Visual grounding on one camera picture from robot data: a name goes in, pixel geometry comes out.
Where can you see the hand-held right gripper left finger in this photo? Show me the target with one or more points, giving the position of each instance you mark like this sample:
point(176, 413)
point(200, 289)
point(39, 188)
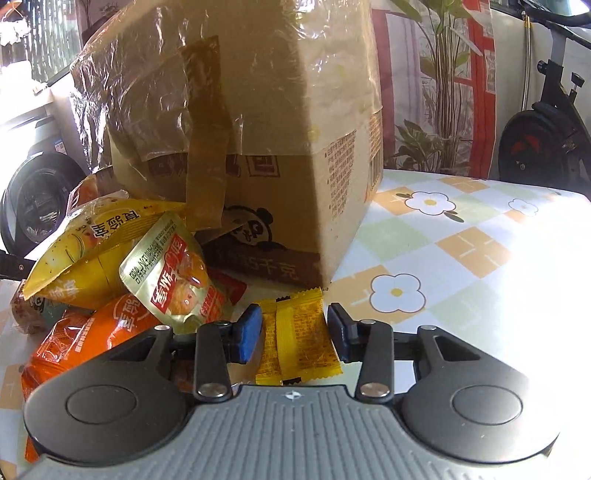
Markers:
point(249, 333)

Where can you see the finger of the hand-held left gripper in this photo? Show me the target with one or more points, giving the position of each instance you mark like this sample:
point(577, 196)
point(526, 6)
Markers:
point(16, 266)

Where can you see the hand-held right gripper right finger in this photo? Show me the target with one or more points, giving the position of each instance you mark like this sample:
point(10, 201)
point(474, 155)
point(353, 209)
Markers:
point(337, 333)

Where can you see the narrow yellow snack packet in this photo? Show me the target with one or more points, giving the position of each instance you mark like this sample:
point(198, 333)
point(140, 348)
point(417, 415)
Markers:
point(268, 341)

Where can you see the wide yellow snack packet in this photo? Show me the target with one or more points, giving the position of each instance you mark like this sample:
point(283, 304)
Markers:
point(304, 337)

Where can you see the taped cardboard box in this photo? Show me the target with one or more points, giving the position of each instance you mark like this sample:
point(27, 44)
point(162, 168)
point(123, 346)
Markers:
point(286, 115)

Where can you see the brown speckled snack packet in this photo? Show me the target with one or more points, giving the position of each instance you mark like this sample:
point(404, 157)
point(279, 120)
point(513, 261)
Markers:
point(32, 309)

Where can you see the large yellow chip bag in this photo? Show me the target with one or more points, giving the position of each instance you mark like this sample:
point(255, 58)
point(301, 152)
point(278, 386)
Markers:
point(78, 249)

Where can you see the washing machine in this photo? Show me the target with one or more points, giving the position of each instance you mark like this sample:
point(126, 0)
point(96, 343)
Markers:
point(37, 194)

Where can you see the silver packet with red label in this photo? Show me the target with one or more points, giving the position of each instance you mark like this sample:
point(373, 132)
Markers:
point(175, 277)

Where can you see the small orange snack packet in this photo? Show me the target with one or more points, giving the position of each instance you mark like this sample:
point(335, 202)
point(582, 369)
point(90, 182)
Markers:
point(82, 194)

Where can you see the large orange snack bag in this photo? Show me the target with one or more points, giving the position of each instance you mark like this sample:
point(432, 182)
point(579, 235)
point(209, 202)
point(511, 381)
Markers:
point(92, 337)

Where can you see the floral checked tablecloth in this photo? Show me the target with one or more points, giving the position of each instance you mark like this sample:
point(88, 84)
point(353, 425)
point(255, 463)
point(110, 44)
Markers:
point(461, 277)

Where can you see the barred window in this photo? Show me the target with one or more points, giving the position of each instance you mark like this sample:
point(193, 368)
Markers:
point(32, 32)

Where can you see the green potted plant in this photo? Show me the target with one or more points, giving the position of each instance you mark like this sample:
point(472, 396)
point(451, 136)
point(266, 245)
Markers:
point(438, 92)

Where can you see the black exercise bike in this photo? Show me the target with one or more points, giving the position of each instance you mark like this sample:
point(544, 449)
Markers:
point(545, 134)

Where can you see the red paper banner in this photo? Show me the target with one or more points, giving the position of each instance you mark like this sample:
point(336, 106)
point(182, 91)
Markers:
point(482, 83)

